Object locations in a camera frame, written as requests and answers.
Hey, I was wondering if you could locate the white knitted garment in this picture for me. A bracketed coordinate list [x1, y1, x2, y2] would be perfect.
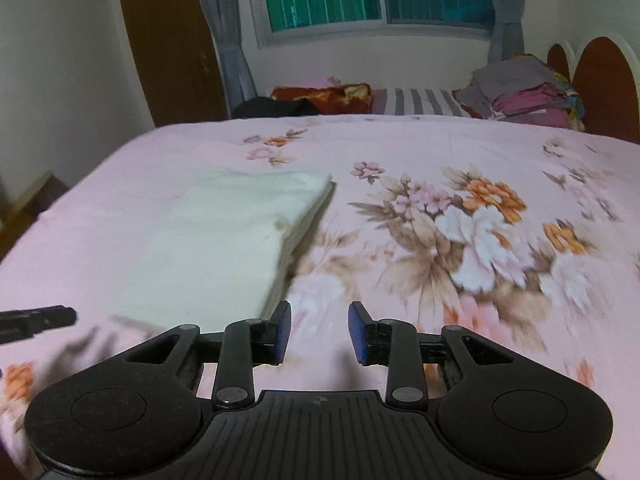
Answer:
[113, 170, 332, 332]

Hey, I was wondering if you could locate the stack of folded clothes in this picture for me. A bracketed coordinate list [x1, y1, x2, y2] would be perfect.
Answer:
[454, 55, 585, 131]

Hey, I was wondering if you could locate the pink floral bed sheet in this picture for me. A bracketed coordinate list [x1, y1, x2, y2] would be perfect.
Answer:
[1, 116, 639, 479]

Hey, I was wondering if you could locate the black garment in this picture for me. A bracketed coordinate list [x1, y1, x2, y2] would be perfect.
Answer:
[231, 96, 321, 119]

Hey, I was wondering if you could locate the grey striped sheet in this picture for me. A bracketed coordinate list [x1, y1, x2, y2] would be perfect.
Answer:
[370, 88, 471, 118]

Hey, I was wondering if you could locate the red floral blanket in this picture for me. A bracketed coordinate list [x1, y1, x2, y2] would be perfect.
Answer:
[270, 84, 372, 115]

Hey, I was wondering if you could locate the brown wooden door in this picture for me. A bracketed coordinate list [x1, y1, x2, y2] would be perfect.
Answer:
[119, 0, 228, 127]

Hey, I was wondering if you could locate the red white scalloped headboard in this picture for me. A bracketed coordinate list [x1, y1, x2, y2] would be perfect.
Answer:
[547, 32, 639, 144]

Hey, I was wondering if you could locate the left grey curtain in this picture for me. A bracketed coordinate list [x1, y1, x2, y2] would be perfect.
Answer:
[198, 0, 257, 115]

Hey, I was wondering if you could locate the grey curtain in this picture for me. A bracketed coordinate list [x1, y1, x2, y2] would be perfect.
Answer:
[198, 0, 257, 115]
[488, 0, 525, 64]

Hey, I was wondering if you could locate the right grey curtain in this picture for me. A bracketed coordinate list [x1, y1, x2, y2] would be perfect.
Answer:
[488, 0, 525, 64]

